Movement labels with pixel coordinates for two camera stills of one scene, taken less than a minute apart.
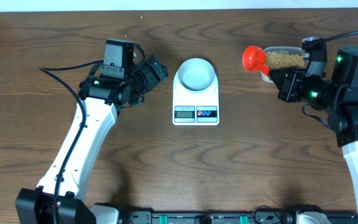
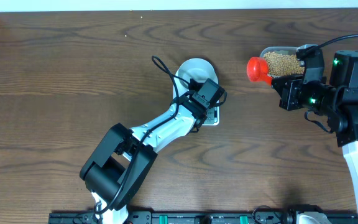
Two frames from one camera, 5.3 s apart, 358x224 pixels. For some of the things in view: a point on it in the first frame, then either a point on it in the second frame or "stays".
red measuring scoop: x=253 y=59 to x=258 y=69
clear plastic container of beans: x=282 y=57 stays
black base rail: x=226 y=217 stays
